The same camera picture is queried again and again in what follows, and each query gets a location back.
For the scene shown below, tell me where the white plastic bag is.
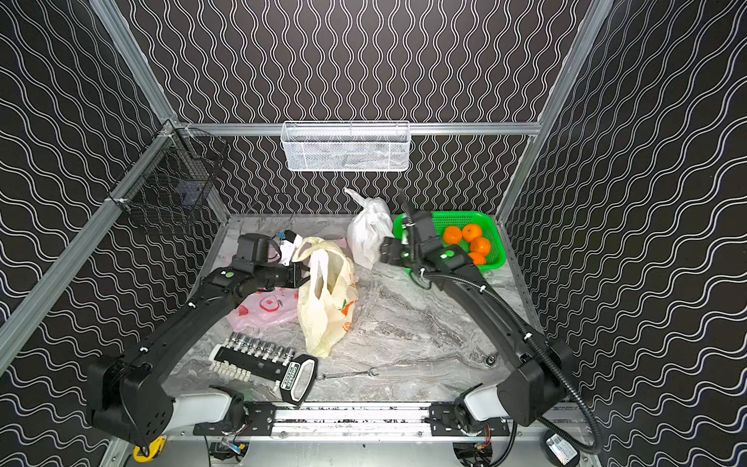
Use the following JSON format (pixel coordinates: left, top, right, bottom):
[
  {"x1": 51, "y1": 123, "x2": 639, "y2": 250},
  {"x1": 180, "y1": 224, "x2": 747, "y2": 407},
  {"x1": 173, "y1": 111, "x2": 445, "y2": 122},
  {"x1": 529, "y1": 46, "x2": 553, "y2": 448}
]
[{"x1": 344, "y1": 188, "x2": 393, "y2": 270}]

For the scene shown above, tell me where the yellow plastic bag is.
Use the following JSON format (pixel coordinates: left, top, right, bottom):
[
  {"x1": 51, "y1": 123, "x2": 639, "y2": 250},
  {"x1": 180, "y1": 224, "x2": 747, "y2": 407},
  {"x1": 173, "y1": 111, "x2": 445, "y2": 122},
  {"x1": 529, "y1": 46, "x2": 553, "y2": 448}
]
[{"x1": 293, "y1": 237, "x2": 359, "y2": 358}]

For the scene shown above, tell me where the orange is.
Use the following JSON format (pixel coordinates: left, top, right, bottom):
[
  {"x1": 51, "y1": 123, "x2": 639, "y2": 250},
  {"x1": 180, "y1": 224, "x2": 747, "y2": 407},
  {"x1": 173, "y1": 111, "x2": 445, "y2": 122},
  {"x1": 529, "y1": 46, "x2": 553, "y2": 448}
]
[
  {"x1": 468, "y1": 252, "x2": 487, "y2": 266},
  {"x1": 442, "y1": 226, "x2": 463, "y2": 245},
  {"x1": 470, "y1": 237, "x2": 492, "y2": 258},
  {"x1": 461, "y1": 224, "x2": 482, "y2": 243}
]

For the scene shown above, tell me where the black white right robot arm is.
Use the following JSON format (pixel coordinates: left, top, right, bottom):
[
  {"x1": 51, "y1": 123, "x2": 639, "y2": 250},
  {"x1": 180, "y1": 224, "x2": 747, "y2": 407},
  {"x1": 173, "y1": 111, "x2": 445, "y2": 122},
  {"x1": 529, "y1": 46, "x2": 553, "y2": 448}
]
[{"x1": 381, "y1": 202, "x2": 602, "y2": 455}]

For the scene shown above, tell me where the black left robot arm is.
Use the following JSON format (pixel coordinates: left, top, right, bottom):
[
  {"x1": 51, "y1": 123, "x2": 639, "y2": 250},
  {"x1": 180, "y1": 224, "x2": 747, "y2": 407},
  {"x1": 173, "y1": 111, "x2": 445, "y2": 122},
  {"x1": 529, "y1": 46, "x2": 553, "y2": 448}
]
[{"x1": 84, "y1": 233, "x2": 309, "y2": 449}]

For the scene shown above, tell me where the pink plastic bag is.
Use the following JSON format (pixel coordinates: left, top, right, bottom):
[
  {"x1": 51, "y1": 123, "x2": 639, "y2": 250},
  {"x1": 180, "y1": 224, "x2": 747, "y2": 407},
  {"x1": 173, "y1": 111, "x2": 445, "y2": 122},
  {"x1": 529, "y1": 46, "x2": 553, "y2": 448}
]
[{"x1": 226, "y1": 235, "x2": 348, "y2": 335}]

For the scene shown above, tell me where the socket set holder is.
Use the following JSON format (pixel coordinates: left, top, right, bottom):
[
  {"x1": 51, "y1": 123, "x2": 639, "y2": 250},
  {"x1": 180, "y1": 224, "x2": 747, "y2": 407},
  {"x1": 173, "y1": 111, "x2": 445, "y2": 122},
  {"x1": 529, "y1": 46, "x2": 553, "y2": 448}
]
[{"x1": 209, "y1": 333, "x2": 318, "y2": 407}]

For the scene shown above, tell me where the green plastic basket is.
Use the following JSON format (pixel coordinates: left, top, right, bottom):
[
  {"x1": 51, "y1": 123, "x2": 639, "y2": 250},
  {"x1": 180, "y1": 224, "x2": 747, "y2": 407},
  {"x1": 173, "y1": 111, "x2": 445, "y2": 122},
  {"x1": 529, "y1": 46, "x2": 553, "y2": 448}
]
[{"x1": 381, "y1": 210, "x2": 506, "y2": 274}]

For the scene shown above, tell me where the steel combination wrench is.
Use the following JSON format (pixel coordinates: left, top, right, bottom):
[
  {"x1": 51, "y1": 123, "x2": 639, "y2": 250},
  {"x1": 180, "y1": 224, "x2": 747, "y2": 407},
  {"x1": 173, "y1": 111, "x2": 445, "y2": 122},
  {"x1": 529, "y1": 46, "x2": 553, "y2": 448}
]
[{"x1": 316, "y1": 368, "x2": 379, "y2": 381}]

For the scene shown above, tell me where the yellow tape measure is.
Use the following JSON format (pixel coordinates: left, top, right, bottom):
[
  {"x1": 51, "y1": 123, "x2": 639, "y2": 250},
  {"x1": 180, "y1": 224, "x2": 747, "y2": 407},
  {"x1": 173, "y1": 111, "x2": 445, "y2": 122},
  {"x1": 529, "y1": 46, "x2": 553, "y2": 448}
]
[{"x1": 132, "y1": 436, "x2": 167, "y2": 463}]

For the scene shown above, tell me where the black round puck device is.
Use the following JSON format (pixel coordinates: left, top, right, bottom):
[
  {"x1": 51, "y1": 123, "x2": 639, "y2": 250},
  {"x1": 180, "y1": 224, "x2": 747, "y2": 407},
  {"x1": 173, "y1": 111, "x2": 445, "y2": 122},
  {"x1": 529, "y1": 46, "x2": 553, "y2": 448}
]
[{"x1": 541, "y1": 430, "x2": 581, "y2": 467}]

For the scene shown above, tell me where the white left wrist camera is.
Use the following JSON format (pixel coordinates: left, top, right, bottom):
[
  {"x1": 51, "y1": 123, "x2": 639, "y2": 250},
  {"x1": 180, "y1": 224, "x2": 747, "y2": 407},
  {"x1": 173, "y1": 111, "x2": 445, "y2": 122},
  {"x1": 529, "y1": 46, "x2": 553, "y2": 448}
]
[{"x1": 277, "y1": 230, "x2": 303, "y2": 266}]

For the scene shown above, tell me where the black wire basket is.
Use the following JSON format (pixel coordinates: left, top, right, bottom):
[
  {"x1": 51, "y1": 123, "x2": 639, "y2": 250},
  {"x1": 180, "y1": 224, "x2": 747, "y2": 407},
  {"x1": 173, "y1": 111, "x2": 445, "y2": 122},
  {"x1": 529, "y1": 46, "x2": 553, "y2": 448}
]
[{"x1": 113, "y1": 121, "x2": 229, "y2": 237}]

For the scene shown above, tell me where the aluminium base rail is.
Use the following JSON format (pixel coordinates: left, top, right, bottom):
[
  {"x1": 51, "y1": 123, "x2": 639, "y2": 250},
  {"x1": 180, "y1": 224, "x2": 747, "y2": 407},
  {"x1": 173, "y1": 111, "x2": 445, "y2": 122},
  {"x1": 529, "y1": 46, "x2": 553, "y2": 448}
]
[{"x1": 98, "y1": 400, "x2": 602, "y2": 467}]

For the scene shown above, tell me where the aluminium corner post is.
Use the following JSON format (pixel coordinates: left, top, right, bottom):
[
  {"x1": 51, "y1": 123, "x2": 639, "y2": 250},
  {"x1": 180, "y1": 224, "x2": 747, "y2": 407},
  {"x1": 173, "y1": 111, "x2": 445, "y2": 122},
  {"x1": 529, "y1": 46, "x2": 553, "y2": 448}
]
[{"x1": 497, "y1": 0, "x2": 614, "y2": 224}]

